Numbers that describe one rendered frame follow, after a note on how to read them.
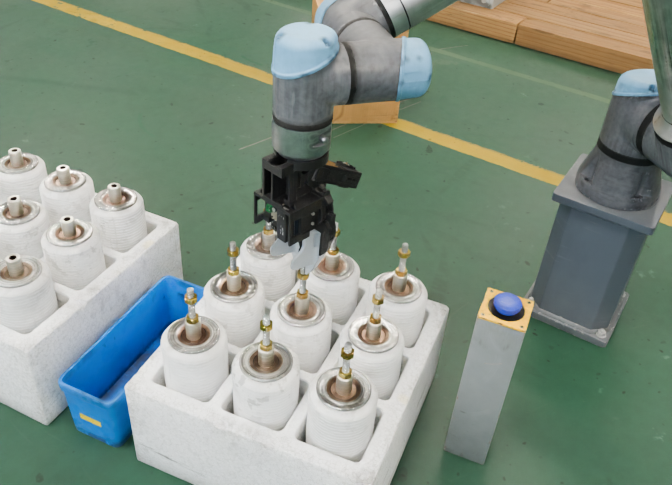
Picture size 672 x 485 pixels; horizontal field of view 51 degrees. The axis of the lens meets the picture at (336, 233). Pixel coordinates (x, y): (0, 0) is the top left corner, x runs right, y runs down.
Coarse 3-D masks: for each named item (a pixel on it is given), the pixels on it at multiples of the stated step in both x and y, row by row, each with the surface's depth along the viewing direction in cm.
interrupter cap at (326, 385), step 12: (324, 372) 98; (336, 372) 98; (360, 372) 98; (324, 384) 96; (360, 384) 97; (324, 396) 95; (336, 396) 95; (348, 396) 95; (360, 396) 95; (336, 408) 93; (348, 408) 93
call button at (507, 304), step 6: (498, 294) 102; (504, 294) 102; (510, 294) 102; (498, 300) 101; (504, 300) 101; (510, 300) 101; (516, 300) 101; (498, 306) 100; (504, 306) 100; (510, 306) 100; (516, 306) 100; (504, 312) 100; (510, 312) 100; (516, 312) 100
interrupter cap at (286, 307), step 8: (288, 296) 110; (312, 296) 110; (280, 304) 108; (288, 304) 109; (312, 304) 109; (320, 304) 109; (280, 312) 107; (288, 312) 107; (312, 312) 108; (320, 312) 108; (288, 320) 106; (296, 320) 106; (304, 320) 106; (312, 320) 106; (320, 320) 106
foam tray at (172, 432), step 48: (336, 336) 116; (432, 336) 115; (144, 384) 104; (144, 432) 108; (192, 432) 103; (240, 432) 98; (288, 432) 99; (384, 432) 100; (192, 480) 110; (240, 480) 105; (288, 480) 99; (336, 480) 95; (384, 480) 104
